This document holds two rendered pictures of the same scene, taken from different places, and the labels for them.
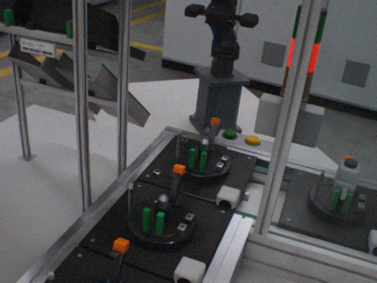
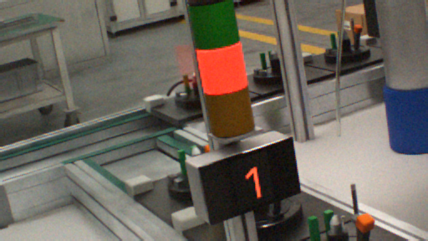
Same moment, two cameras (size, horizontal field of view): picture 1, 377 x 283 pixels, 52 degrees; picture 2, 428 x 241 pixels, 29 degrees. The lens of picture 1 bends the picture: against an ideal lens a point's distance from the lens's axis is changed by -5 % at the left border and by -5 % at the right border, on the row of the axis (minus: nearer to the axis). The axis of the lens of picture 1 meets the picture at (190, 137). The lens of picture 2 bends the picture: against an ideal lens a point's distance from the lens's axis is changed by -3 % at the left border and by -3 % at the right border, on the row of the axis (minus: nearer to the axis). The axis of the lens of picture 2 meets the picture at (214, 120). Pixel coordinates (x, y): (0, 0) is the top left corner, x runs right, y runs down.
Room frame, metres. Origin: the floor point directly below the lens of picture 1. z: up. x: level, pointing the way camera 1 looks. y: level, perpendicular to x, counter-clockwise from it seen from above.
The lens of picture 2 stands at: (1.36, -0.79, 1.54)
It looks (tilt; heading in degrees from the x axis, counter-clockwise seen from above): 16 degrees down; 139
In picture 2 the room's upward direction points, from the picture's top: 11 degrees counter-clockwise
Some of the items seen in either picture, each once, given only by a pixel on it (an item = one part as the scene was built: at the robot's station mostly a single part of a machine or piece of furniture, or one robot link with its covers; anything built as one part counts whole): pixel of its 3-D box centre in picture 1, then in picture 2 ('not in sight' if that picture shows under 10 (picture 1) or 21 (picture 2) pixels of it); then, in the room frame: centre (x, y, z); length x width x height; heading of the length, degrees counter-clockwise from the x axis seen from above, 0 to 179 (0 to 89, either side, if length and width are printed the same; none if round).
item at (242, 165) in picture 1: (203, 152); not in sight; (0.85, -0.04, 1.01); 0.24 x 0.24 x 0.13; 72
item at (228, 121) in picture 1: (218, 101); not in sight; (1.30, -0.08, 0.96); 0.15 x 0.15 x 0.20; 25
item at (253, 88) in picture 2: not in sight; (275, 63); (-0.26, 0.87, 1.01); 0.24 x 0.24 x 0.13; 72
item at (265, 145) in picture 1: (251, 150); not in sight; (1.03, -0.18, 0.93); 0.21 x 0.07 x 0.06; 72
